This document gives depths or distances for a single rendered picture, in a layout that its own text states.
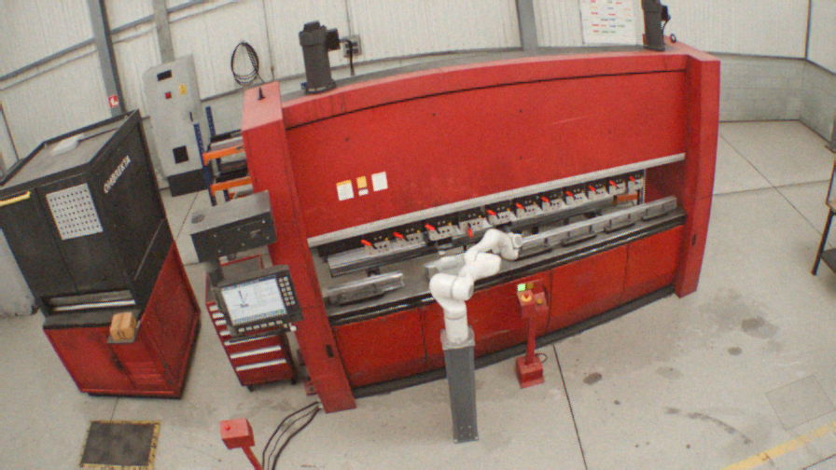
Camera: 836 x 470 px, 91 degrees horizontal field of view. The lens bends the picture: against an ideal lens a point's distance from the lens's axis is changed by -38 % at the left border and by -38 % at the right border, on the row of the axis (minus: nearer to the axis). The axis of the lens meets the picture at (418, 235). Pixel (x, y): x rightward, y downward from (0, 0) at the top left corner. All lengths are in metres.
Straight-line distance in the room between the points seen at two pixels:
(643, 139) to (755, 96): 5.94
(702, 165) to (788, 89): 6.21
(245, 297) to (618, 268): 2.84
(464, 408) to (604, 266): 1.59
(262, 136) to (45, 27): 6.67
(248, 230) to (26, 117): 7.47
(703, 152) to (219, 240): 3.58
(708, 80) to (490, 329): 2.66
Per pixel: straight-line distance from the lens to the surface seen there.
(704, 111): 4.57
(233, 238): 3.17
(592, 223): 4.53
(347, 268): 4.33
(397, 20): 7.73
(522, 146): 3.94
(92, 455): 5.18
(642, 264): 4.94
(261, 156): 3.34
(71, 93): 9.31
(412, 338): 4.31
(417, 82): 3.54
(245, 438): 3.55
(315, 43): 3.43
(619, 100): 4.21
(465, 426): 4.06
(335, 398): 4.46
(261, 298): 3.35
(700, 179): 4.80
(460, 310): 3.35
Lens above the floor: 3.37
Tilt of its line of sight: 32 degrees down
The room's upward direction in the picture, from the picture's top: 8 degrees counter-clockwise
